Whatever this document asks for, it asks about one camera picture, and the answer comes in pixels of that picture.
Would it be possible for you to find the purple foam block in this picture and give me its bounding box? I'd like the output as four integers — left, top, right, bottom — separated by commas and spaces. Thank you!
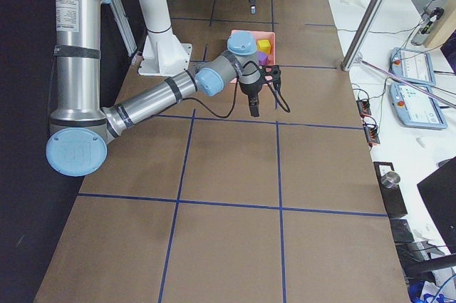
256, 51, 269, 66

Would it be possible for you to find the yellow foam block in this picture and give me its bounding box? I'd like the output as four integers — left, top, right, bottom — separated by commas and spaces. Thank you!
256, 39, 272, 55

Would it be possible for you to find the pink plastic bin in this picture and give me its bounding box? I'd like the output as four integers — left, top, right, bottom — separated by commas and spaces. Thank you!
227, 30, 275, 85

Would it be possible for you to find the long metal rod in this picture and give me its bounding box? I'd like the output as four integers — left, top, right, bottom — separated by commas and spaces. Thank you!
359, 59, 456, 109

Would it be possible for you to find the small metal cup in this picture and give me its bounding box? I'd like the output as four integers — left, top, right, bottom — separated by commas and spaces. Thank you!
380, 171, 400, 189

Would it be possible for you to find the near teach pendant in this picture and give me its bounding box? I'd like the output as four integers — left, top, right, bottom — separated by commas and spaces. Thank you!
389, 83, 447, 130

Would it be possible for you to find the teach pendant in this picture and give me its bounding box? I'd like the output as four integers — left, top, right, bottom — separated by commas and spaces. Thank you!
390, 48, 436, 86
389, 83, 447, 130

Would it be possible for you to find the far teach pendant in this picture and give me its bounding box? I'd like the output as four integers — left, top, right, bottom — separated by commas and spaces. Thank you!
390, 48, 436, 86

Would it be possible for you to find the black camera cable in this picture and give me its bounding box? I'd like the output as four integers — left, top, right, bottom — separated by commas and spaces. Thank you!
174, 62, 291, 119

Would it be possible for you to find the white mast base bracket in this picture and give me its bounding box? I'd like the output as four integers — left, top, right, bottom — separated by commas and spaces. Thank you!
139, 31, 192, 76

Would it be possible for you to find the aluminium frame post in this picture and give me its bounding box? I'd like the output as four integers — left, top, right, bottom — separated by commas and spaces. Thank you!
341, 0, 385, 71

